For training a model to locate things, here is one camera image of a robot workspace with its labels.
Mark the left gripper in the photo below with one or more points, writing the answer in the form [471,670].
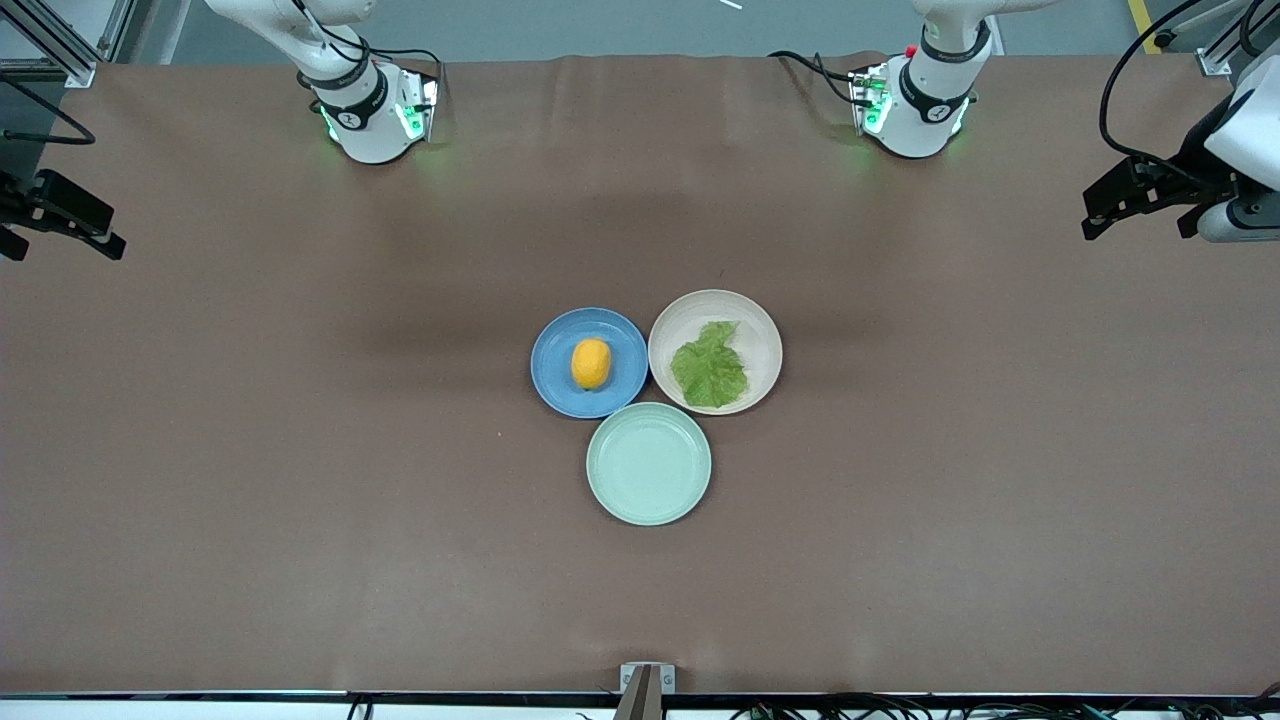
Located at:
[1193,167]

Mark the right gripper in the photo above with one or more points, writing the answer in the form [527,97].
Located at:
[12,203]

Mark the green lettuce leaf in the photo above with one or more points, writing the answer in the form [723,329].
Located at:
[710,370]

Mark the yellow lemon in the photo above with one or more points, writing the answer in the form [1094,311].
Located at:
[591,364]

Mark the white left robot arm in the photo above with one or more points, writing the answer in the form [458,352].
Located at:
[925,120]

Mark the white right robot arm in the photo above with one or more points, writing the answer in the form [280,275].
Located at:
[365,130]

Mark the brown table cloth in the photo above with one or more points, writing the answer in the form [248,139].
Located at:
[300,500]

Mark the beige plate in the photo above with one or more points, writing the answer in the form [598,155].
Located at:
[762,350]

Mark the blue plate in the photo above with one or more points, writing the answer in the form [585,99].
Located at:
[555,390]

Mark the mint green plate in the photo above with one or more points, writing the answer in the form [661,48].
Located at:
[650,465]

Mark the aluminium frame profile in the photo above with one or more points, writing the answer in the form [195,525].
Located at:
[70,60]
[1215,60]

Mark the grey metal camera bracket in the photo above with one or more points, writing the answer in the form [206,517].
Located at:
[647,690]

